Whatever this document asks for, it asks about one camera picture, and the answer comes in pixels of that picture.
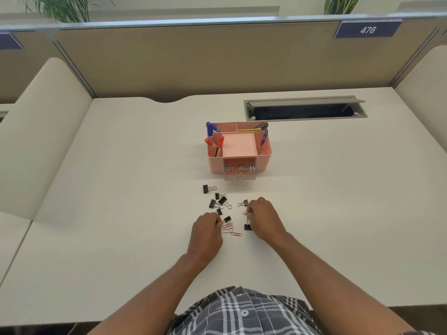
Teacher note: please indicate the person's right hand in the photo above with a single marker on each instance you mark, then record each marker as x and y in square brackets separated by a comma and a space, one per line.
[267, 219]

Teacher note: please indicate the person's left hand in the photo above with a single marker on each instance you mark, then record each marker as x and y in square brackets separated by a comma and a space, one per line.
[204, 238]

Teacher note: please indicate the person's left fingers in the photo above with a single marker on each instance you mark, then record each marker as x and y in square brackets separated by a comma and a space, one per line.
[217, 220]

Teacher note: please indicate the person's right fingers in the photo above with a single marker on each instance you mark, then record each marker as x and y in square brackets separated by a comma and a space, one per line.
[251, 211]

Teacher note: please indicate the person's right forearm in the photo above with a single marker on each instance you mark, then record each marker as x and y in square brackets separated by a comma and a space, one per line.
[331, 286]

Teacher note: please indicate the person's left forearm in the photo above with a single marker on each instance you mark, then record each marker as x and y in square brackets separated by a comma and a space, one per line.
[153, 296]

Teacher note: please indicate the scattered black binder clips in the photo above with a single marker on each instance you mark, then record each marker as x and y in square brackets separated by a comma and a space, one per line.
[206, 188]

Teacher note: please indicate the clear plastic drawer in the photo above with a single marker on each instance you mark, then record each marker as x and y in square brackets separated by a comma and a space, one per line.
[241, 177]

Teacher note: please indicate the pile of coloured paper clips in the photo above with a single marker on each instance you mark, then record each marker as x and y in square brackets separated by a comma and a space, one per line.
[238, 170]

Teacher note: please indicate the pink desk organizer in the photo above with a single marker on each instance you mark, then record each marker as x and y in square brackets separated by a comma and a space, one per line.
[237, 144]

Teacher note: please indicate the blue pen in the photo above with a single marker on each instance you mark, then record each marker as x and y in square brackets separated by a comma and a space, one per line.
[263, 139]

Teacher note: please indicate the red cap marker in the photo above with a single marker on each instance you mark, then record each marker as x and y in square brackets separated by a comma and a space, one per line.
[208, 141]
[220, 141]

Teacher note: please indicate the yellow pencil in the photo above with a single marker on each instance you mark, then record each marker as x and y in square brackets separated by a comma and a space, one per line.
[249, 129]

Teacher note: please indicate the black pens bundle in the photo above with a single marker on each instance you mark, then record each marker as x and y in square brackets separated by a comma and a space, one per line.
[262, 125]

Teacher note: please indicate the blue marker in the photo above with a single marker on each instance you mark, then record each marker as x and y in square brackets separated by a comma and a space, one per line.
[209, 128]
[214, 128]

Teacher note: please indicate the grey plaid shirt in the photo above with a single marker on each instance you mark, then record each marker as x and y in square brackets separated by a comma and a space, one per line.
[241, 313]

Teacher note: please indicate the beige desk partition panel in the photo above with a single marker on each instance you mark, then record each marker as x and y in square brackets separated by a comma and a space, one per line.
[223, 62]
[24, 66]

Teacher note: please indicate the white side divider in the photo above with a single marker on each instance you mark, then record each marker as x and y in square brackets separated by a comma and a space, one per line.
[426, 97]
[42, 136]

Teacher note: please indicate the blue number label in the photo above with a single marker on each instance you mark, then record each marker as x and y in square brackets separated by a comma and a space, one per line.
[367, 29]
[8, 41]

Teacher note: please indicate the green potted plant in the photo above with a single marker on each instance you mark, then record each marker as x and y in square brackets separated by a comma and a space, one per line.
[340, 5]
[63, 8]

